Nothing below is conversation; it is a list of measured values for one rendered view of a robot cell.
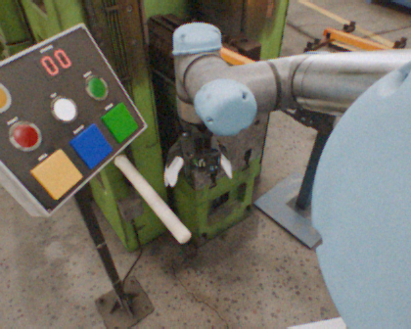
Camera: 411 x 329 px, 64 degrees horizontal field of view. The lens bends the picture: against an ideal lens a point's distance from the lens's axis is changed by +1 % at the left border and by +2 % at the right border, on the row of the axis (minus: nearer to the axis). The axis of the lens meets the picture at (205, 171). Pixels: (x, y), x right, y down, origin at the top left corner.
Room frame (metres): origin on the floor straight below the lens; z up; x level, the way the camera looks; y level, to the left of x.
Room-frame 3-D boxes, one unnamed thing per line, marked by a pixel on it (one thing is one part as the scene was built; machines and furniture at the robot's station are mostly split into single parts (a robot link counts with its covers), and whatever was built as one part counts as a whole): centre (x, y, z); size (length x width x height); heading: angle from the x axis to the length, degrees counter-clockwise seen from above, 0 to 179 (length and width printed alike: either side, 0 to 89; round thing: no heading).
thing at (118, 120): (0.65, 0.21, 1.01); 0.07 x 0.05 x 0.07; 152
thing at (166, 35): (1.19, 0.10, 0.96); 0.42 x 0.20 x 0.09; 37
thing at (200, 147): (0.50, 0.01, 1.07); 0.09 x 0.08 x 0.12; 11
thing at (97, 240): (0.63, 0.37, 0.54); 0.04 x 0.04 x 1.08; 37
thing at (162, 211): (0.74, 0.19, 0.62); 0.44 x 0.05 x 0.05; 37
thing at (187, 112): (0.50, 0.01, 1.16); 0.08 x 0.08 x 0.05
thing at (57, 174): (0.47, 0.31, 1.01); 0.07 x 0.05 x 0.07; 152
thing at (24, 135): (0.49, 0.35, 1.09); 0.05 x 0.03 x 0.04; 127
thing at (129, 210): (0.90, 0.33, 0.36); 0.09 x 0.07 x 0.12; 127
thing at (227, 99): (0.41, -0.03, 1.23); 0.11 x 0.11 x 0.08; 18
